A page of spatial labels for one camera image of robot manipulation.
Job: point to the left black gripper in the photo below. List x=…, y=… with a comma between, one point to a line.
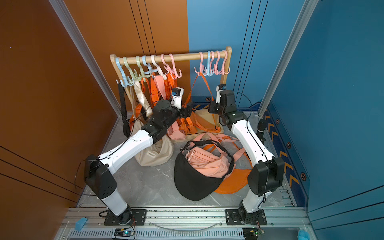
x=186, y=111

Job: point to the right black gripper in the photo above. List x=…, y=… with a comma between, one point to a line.
x=212, y=109

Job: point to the orange crescent bag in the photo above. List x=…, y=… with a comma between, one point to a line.
x=235, y=182
x=195, y=121

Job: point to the pink waist bag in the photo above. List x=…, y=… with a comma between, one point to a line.
x=209, y=164
x=222, y=138

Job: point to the black crescent bag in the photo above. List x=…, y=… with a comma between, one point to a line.
x=189, y=182

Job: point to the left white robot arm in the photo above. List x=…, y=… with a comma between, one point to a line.
x=99, y=170

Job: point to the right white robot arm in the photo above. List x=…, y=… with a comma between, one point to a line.
x=267, y=171

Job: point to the pink bag middle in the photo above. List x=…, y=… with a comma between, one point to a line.
x=174, y=132

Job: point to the pink hook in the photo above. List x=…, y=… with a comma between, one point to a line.
x=216, y=69
x=224, y=70

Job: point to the pink hook rightmost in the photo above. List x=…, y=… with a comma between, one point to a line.
x=224, y=70

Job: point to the beige crescent bag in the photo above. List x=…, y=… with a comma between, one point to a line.
x=160, y=152

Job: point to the light blue hook leftmost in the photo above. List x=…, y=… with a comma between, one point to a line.
x=125, y=81

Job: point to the wooden clothes rack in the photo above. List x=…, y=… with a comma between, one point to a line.
x=143, y=67

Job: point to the circuit board right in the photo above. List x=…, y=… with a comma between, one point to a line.
x=252, y=233

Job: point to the green circuit board left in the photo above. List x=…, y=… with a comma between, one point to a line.
x=124, y=234

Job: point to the blue sponge block left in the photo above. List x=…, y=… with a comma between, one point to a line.
x=80, y=224

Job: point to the blue cloth right corner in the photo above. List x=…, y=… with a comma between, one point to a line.
x=303, y=235

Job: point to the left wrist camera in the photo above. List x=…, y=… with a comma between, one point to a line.
x=176, y=97

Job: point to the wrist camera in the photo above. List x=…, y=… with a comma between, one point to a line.
x=176, y=97
x=220, y=87

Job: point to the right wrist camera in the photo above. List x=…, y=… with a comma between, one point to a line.
x=220, y=87

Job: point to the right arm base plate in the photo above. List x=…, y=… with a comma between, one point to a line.
x=241, y=217

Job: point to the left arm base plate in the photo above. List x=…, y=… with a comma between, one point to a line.
x=128, y=218

